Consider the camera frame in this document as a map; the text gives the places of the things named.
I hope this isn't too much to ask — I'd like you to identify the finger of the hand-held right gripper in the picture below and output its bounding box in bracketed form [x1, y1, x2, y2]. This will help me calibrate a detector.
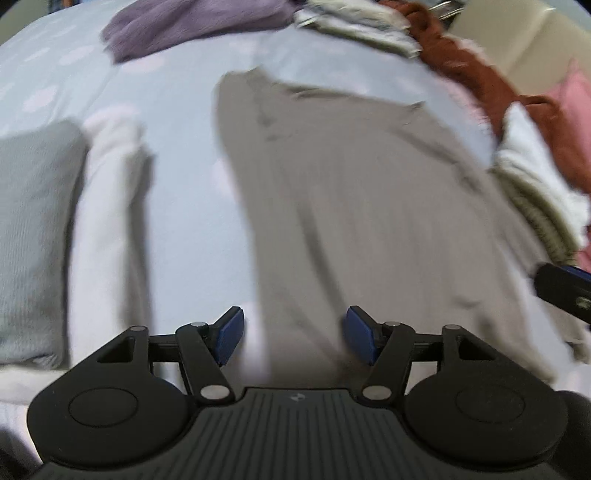
[533, 262, 591, 326]

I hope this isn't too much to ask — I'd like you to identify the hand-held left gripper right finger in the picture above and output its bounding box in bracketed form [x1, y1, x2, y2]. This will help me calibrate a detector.
[344, 305, 499, 408]

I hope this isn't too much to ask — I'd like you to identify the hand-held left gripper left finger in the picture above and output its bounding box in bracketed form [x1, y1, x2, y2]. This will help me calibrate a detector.
[92, 305, 245, 409]

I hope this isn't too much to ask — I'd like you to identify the taupe shirt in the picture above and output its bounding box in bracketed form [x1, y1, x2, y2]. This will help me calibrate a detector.
[215, 67, 566, 386]

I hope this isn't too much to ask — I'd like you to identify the stack of folded clothes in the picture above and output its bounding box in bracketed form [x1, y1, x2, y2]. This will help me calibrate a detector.
[293, 0, 423, 58]

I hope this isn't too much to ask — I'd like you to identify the olive knit garment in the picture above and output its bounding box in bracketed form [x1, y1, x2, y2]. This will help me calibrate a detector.
[489, 166, 585, 268]

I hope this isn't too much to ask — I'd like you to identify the white fluffy cloth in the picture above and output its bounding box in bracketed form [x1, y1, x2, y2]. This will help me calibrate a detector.
[496, 104, 591, 241]

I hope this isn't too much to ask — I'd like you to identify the white folded cloth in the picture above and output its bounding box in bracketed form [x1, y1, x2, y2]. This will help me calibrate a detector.
[65, 108, 158, 384]

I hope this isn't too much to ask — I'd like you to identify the pale pink cloth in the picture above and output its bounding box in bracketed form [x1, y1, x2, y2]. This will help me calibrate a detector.
[438, 76, 502, 153]

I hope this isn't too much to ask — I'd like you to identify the grey folded cloth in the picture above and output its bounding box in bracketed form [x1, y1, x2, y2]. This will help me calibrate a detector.
[0, 119, 90, 367]

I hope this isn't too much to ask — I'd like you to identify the rust brown garment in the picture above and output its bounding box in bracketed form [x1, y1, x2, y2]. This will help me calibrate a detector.
[402, 2, 591, 195]

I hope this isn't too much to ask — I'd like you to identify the purple fleece garment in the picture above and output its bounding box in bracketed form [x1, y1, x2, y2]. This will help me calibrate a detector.
[102, 0, 308, 64]

